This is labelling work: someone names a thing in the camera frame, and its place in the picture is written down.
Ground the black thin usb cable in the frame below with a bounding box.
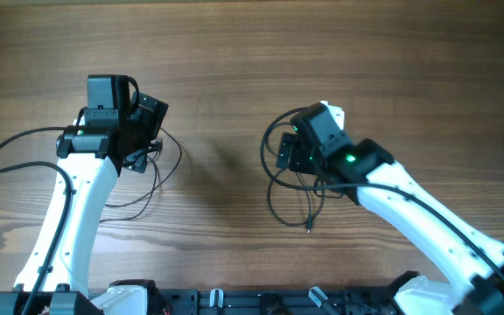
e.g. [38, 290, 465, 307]
[99, 126, 184, 223]

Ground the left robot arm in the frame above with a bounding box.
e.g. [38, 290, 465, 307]
[0, 74, 168, 314]

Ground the right camera cable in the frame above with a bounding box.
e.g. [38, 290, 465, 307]
[259, 107, 504, 315]

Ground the camera cable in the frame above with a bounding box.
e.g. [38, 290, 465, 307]
[0, 126, 76, 315]
[259, 107, 504, 315]

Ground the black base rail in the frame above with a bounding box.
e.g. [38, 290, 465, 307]
[158, 287, 399, 315]

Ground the left camera cable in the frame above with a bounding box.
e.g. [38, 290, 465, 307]
[0, 126, 76, 315]

